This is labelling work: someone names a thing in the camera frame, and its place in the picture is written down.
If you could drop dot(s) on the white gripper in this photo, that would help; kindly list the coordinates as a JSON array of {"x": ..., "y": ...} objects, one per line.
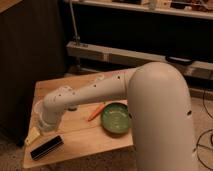
[{"x": 47, "y": 127}]

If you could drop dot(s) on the metal shelf frame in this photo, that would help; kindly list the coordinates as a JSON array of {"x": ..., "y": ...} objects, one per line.
[{"x": 132, "y": 35}]

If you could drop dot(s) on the blue sponge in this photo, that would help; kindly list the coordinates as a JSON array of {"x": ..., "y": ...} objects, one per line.
[{"x": 72, "y": 108}]

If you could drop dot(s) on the clear plastic cup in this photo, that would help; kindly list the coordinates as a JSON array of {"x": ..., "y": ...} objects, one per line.
[{"x": 38, "y": 109}]

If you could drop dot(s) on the dark curtain panel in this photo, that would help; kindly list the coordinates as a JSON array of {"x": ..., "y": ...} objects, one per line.
[{"x": 32, "y": 49}]

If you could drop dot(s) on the green ceramic bowl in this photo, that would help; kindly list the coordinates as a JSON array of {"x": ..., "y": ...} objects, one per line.
[{"x": 115, "y": 118}]

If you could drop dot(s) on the orange pepper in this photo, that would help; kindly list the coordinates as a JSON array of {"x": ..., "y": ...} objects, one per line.
[{"x": 96, "y": 112}]

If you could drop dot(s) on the yellow wedge block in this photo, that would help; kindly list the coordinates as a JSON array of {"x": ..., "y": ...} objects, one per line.
[{"x": 34, "y": 133}]

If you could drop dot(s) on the black rectangular box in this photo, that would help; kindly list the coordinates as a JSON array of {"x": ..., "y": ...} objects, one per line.
[{"x": 46, "y": 148}]

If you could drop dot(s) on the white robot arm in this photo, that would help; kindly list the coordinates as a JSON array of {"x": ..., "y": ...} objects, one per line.
[{"x": 159, "y": 102}]

